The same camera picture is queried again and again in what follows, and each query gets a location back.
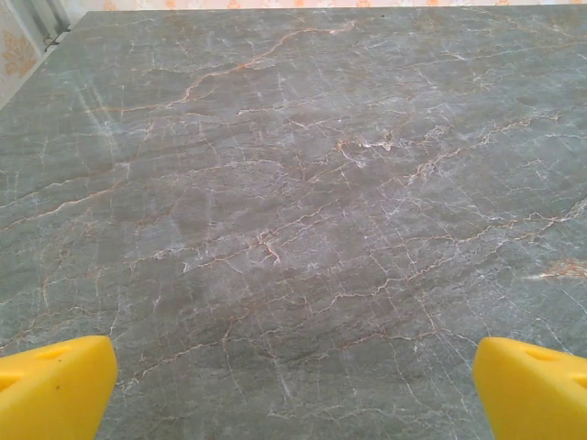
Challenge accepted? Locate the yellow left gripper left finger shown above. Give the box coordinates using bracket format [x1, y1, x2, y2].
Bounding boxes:
[0, 334, 119, 440]

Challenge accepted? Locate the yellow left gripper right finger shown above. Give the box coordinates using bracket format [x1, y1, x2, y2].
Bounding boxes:
[472, 336, 587, 440]

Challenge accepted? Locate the aluminium frame post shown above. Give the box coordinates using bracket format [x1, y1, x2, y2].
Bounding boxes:
[39, 0, 74, 50]

